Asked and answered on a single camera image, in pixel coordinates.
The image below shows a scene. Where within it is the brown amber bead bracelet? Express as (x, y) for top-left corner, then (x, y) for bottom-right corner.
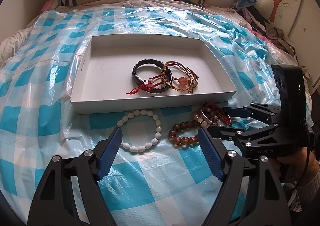
(167, 119), (205, 148)

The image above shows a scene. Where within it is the white bead bracelet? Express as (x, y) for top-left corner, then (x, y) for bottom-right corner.
(117, 109), (163, 154)

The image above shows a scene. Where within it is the multicolour braided cord bracelet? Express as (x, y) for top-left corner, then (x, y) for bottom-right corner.
(159, 62), (193, 92)

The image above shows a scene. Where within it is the red cord agate pendant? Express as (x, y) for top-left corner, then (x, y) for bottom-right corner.
(161, 60), (199, 93)

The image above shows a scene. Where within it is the black leather bracelet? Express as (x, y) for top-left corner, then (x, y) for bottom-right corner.
(132, 58), (174, 94)

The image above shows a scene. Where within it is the red string charm bracelet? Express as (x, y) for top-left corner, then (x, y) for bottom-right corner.
(125, 74), (163, 96)

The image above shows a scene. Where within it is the person right hand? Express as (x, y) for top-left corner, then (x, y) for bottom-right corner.
(269, 148), (319, 186)

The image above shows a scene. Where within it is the blue checked plastic sheet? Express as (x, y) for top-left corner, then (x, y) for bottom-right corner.
(0, 6), (301, 226)

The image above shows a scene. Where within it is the white shallow cardboard box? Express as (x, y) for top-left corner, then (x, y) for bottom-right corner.
(69, 33), (238, 115)

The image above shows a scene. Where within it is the dark clothes pile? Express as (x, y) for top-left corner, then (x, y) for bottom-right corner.
(238, 6), (296, 57)

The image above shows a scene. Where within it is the tree decorated wardrobe panel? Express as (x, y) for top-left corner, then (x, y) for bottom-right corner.
(255, 0), (319, 89)

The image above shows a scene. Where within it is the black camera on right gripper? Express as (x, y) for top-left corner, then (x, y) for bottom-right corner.
(272, 64), (308, 147)

